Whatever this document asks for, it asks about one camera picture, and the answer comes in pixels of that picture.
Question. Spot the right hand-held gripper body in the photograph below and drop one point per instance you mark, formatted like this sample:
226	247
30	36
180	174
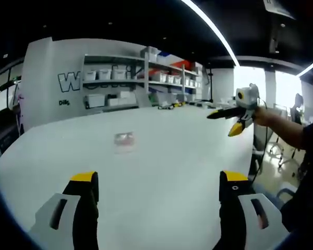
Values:
246	97

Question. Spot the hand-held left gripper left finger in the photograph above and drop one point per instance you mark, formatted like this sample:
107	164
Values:
67	208

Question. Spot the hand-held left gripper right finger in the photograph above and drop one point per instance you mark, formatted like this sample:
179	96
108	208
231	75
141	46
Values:
240	205

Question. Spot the clear resealable bag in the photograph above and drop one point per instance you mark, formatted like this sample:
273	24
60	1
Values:
124	142

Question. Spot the person's right hand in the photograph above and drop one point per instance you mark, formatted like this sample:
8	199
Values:
264	117

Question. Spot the black tripod stand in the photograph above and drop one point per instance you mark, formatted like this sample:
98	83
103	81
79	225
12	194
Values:
210	83

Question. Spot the yellow black tools on table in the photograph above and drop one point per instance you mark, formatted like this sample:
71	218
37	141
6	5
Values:
172	105

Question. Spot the short ceiling light strip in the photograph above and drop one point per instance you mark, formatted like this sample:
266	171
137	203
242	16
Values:
308	67

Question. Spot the long ceiling light strip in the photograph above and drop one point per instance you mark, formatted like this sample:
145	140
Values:
211	28

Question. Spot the group of white storage bins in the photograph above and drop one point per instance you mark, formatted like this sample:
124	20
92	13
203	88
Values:
146	75

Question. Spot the grey metal storage shelf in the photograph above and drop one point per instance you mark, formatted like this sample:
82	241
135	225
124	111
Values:
143	78

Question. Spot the dark side cabinet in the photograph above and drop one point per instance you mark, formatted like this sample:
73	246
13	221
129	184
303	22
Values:
5	130

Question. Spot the white wall panel with lettering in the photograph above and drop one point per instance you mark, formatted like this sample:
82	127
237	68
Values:
54	83

